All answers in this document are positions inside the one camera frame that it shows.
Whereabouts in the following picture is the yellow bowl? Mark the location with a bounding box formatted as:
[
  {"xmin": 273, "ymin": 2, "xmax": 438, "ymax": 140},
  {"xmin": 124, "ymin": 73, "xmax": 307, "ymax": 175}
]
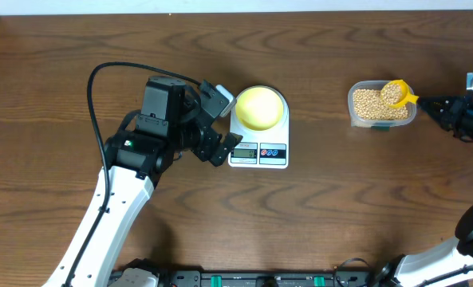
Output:
[{"xmin": 235, "ymin": 86, "xmax": 284, "ymax": 131}]

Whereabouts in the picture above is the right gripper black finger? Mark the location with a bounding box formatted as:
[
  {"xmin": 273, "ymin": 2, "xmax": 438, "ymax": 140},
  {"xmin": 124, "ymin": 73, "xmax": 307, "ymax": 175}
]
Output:
[
  {"xmin": 423, "ymin": 108, "xmax": 454, "ymax": 131},
  {"xmin": 417, "ymin": 96, "xmax": 457, "ymax": 112}
]

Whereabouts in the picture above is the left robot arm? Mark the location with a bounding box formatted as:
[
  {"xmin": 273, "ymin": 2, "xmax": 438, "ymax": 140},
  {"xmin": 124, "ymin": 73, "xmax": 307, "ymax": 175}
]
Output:
[{"xmin": 46, "ymin": 77, "xmax": 242, "ymax": 286}]

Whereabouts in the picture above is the green tape piece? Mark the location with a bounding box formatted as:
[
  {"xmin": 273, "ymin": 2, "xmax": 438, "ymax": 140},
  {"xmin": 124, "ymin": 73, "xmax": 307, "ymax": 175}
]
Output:
[{"xmin": 371, "ymin": 126, "xmax": 390, "ymax": 132}]

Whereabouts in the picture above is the clear plastic container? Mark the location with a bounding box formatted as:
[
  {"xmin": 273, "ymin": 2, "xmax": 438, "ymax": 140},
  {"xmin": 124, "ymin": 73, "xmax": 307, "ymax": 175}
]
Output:
[{"xmin": 348, "ymin": 80, "xmax": 417, "ymax": 129}]

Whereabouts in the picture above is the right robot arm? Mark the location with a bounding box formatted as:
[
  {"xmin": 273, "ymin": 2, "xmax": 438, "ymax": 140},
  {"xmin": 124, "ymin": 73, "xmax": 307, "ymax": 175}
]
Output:
[{"xmin": 369, "ymin": 96, "xmax": 473, "ymax": 286}]

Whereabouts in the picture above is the soybeans pile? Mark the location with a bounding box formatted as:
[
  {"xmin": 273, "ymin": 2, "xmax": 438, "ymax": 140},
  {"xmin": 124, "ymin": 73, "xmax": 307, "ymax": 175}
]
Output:
[{"xmin": 353, "ymin": 89, "xmax": 408, "ymax": 120}]

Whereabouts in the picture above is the yellow measuring scoop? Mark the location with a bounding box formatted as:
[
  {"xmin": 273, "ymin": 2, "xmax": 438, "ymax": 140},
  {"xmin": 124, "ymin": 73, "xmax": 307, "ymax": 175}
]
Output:
[{"xmin": 380, "ymin": 80, "xmax": 419, "ymax": 108}]

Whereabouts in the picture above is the white digital kitchen scale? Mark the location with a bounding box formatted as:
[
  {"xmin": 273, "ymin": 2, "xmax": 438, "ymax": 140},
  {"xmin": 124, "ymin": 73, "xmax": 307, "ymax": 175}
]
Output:
[{"xmin": 228, "ymin": 87, "xmax": 290, "ymax": 169}]

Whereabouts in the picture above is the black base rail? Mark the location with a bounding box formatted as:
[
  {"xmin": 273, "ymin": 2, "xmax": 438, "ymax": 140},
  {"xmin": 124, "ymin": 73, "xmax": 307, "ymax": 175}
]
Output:
[{"xmin": 108, "ymin": 258, "xmax": 471, "ymax": 287}]

